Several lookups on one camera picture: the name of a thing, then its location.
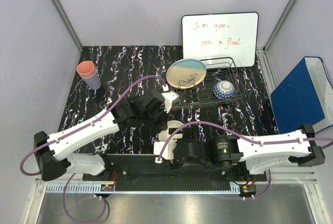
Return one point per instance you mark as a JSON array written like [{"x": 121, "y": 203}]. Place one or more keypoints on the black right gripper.
[{"x": 188, "y": 134}]

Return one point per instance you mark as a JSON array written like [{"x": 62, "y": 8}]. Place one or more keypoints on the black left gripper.
[{"x": 163, "y": 123}]

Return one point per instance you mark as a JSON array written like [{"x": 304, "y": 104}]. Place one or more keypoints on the red and white bowl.
[{"x": 171, "y": 127}]

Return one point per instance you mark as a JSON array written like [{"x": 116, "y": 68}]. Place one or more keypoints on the beige and blue plate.
[{"x": 186, "y": 73}]

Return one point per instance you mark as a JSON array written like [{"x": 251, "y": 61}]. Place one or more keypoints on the purple plastic cup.
[{"x": 93, "y": 82}]

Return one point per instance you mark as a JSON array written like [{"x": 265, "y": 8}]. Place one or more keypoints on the pink plastic cup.
[{"x": 86, "y": 69}]

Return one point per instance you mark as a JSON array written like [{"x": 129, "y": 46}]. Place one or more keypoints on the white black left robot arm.
[{"x": 55, "y": 152}]

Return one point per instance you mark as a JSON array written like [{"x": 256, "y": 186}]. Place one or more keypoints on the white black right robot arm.
[{"x": 252, "y": 155}]

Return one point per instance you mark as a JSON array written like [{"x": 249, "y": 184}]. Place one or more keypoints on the blue white patterned bowl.
[{"x": 224, "y": 90}]

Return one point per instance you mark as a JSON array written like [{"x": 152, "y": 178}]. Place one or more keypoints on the white whiteboard with red writing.
[{"x": 210, "y": 36}]

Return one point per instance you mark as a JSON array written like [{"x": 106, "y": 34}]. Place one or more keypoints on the blue binder folder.
[{"x": 304, "y": 97}]

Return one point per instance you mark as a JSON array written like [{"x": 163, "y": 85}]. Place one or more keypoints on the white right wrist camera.
[{"x": 167, "y": 153}]

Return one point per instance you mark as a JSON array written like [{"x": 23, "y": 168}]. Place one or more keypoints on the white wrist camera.
[
  {"x": 170, "y": 98},
  {"x": 167, "y": 153}
]

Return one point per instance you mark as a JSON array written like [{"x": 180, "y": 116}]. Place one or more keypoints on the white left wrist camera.
[{"x": 170, "y": 98}]

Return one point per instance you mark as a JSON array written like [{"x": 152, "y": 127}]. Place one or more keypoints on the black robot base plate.
[{"x": 140, "y": 172}]

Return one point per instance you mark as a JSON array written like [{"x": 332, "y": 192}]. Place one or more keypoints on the grey wire dish rack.
[{"x": 221, "y": 69}]

